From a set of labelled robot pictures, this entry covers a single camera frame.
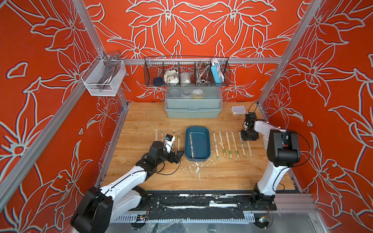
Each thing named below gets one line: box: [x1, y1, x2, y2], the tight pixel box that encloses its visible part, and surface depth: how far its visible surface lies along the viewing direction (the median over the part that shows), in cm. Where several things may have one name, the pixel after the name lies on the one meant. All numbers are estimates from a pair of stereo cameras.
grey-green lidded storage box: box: [164, 86, 223, 119], surface depth 102 cm
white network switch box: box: [231, 105, 247, 116], surface depth 116 cm
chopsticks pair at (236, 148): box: [231, 131, 241, 161], surface depth 95 cm
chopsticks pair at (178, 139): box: [177, 131, 181, 151], surface depth 99 cm
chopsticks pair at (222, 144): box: [218, 130, 226, 159], surface depth 97 cm
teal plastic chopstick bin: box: [184, 126, 212, 163], surface depth 97 cm
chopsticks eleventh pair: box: [246, 140, 253, 157], surface depth 94 cm
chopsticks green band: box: [189, 133, 194, 159], surface depth 94 cm
